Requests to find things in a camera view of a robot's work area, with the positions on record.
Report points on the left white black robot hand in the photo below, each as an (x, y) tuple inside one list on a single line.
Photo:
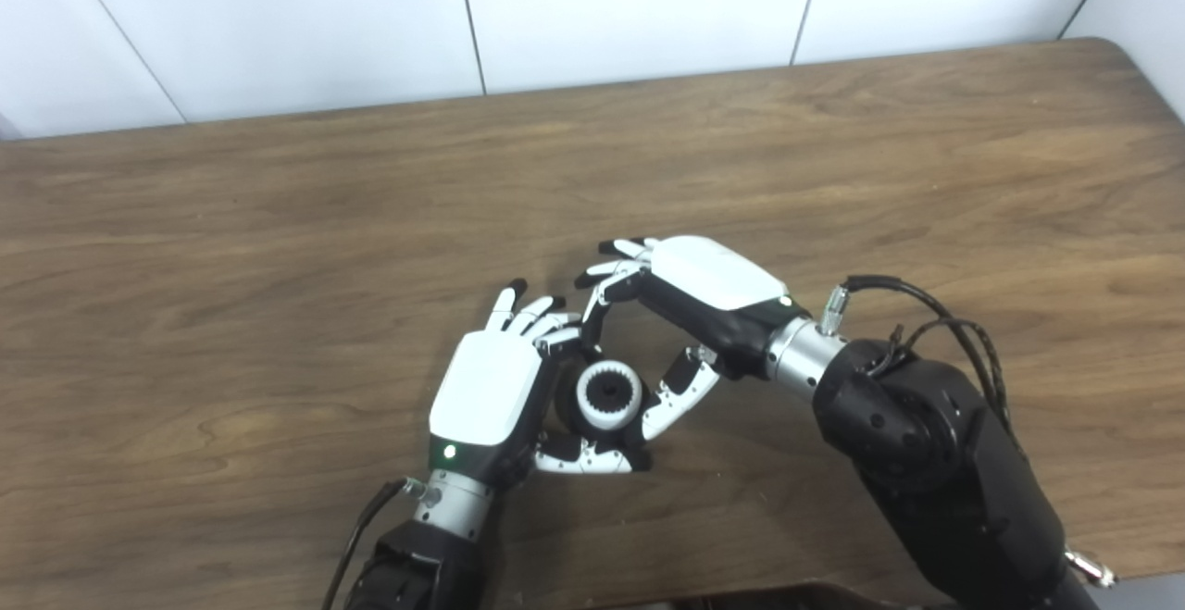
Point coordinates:
[(486, 388)]

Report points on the round black part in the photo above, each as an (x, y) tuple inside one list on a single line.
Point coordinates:
[(565, 402)]

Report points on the black robot torso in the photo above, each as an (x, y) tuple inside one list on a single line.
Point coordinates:
[(741, 599)]

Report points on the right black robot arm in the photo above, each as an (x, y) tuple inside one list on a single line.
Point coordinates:
[(935, 471)]

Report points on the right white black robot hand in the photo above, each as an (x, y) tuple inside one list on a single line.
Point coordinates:
[(717, 277)]

